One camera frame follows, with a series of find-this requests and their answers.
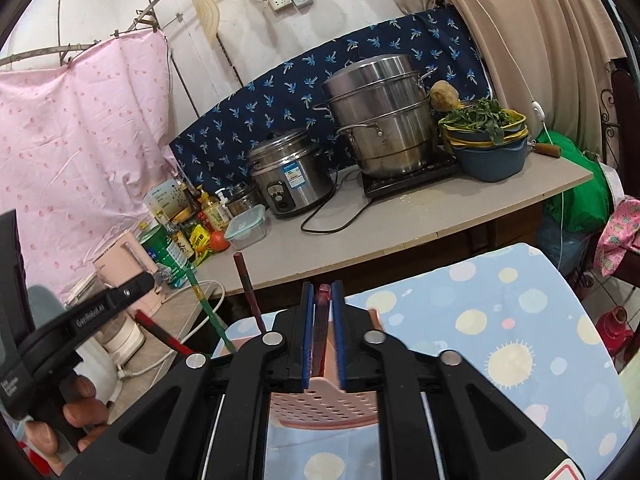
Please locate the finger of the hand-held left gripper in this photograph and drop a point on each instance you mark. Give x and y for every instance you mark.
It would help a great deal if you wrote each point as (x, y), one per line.
(100, 307)

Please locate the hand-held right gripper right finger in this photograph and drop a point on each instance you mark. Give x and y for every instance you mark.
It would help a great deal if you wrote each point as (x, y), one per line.
(340, 335)

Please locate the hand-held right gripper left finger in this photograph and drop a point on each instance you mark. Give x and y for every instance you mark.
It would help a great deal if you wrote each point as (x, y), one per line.
(308, 335)

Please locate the dark maroon chopstick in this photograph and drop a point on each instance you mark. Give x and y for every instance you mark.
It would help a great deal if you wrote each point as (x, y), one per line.
(247, 290)
(321, 325)

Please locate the red chopstick black end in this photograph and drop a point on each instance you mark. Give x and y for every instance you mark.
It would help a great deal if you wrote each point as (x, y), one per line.
(160, 332)

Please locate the pink perforated utensil basket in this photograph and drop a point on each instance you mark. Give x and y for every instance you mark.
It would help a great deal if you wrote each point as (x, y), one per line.
(325, 405)

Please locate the green chopstick gold band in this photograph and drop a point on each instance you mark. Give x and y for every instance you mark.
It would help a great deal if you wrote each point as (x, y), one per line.
(202, 302)

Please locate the person's left hand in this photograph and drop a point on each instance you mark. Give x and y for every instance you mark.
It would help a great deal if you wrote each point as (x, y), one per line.
(82, 412)

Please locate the pink electric kettle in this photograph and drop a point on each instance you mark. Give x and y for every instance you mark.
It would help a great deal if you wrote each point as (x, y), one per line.
(122, 260)

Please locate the yellow snack packet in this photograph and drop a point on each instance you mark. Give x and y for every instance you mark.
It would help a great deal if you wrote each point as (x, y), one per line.
(199, 240)

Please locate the glass container teal lid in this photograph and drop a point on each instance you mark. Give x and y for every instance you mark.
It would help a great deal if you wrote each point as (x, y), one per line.
(245, 232)

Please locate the white carton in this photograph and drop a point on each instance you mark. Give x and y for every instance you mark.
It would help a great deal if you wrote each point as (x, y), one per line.
(162, 200)

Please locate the wooden kitchen counter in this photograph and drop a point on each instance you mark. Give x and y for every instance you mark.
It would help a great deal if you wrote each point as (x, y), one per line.
(400, 220)

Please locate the red tomato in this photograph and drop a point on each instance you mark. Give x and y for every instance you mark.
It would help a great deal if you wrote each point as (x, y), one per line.
(219, 241)

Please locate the dark sauce bottle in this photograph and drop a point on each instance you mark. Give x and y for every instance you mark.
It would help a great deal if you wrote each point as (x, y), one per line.
(190, 199)

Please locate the small steel pot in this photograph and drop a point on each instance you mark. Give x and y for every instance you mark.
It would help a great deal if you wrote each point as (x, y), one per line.
(242, 202)

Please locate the yellow label sauce bottle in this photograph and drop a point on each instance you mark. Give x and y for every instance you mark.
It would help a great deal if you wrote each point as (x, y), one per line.
(214, 212)

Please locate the pink dotted sheet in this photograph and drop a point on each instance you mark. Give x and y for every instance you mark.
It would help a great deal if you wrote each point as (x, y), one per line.
(75, 150)

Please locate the steel rice cooker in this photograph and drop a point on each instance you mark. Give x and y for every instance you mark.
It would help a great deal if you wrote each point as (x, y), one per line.
(295, 170)

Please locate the black induction cooktop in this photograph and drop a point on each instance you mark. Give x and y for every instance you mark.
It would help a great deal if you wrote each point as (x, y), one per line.
(410, 182)

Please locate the large steel steamer pot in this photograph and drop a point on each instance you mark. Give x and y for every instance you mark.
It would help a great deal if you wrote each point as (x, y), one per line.
(385, 130)

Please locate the navy leaf print cloth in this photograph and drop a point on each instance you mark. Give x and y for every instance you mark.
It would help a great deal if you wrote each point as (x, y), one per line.
(240, 110)

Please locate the green leafy vegetables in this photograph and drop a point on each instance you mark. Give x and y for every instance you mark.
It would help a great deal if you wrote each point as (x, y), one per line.
(475, 115)

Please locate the brown potato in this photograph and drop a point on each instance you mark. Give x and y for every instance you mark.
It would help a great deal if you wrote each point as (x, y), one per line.
(445, 96)

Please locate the green plastic bag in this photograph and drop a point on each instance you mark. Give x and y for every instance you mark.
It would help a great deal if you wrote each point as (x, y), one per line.
(575, 200)

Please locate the red plastic object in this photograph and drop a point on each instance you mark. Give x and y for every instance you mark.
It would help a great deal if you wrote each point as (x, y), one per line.
(615, 332)

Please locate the pink printed bag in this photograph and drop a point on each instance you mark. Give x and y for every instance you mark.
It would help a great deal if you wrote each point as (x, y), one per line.
(622, 235)

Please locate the beige hanging cutting board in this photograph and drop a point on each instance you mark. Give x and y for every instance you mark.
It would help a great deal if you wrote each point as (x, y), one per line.
(205, 10)

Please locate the dark metal chair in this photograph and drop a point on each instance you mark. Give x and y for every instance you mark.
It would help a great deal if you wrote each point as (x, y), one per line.
(625, 110)

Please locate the beige curtain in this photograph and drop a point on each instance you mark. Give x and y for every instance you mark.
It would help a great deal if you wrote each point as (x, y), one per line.
(550, 35)

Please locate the white wall socket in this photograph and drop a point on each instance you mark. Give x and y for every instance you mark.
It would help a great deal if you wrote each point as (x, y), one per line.
(280, 1)

